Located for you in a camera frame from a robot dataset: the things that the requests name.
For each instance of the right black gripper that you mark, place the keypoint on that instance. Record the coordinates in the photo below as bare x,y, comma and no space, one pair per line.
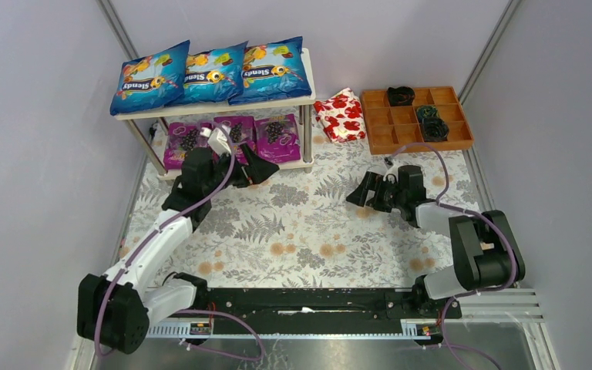
378,192

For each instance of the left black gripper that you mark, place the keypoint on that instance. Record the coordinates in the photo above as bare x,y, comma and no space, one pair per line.
242,166

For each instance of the purple grape candy bag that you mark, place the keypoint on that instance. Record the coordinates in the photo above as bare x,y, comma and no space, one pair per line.
241,132
182,139
277,139

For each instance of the blue Slendy candy bag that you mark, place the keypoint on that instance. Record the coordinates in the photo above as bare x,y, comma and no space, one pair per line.
214,76
152,81

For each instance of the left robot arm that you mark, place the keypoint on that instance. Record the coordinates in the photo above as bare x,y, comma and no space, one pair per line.
116,308

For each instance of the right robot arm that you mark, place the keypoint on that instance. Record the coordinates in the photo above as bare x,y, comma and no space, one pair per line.
485,255

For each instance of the white two-tier shelf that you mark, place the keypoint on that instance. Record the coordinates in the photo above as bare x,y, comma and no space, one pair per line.
304,103

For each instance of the blue candy bag on shelf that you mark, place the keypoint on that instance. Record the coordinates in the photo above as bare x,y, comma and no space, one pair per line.
273,71

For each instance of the floral table mat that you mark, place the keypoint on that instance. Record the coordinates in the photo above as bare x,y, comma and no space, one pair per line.
296,230

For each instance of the wooden compartment tray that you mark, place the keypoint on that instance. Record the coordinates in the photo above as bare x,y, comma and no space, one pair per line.
391,127

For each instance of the red floral white pouch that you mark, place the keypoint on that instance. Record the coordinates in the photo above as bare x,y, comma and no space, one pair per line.
341,117

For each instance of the black coiled item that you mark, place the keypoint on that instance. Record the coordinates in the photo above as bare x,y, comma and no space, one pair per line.
400,96
434,130

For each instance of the dark green coiled item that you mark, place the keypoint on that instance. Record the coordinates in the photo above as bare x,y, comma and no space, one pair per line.
426,112

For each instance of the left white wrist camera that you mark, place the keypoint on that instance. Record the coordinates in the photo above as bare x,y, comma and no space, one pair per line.
217,139

